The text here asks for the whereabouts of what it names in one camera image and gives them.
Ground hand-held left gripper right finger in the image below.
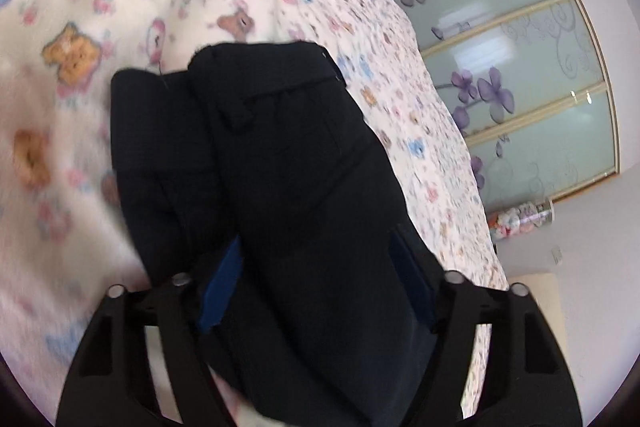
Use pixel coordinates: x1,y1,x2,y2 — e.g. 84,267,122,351
387,229,584,427

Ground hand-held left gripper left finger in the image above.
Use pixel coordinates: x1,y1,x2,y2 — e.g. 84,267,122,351
55,237,246,427

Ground black pants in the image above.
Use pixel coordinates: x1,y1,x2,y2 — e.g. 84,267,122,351
110,41,461,427

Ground clear tube of plush toys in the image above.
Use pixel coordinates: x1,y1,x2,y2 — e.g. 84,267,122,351
487,198,556,243

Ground cream headboard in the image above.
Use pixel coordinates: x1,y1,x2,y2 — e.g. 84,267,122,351
507,272,569,383

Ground bear print fleece blanket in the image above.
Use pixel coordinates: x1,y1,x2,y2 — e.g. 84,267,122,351
0,0,321,427

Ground small print bed sheet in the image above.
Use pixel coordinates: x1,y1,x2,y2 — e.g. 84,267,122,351
250,0,511,424

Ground floral glass sliding wardrobe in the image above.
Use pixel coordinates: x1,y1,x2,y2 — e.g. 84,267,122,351
385,0,622,219

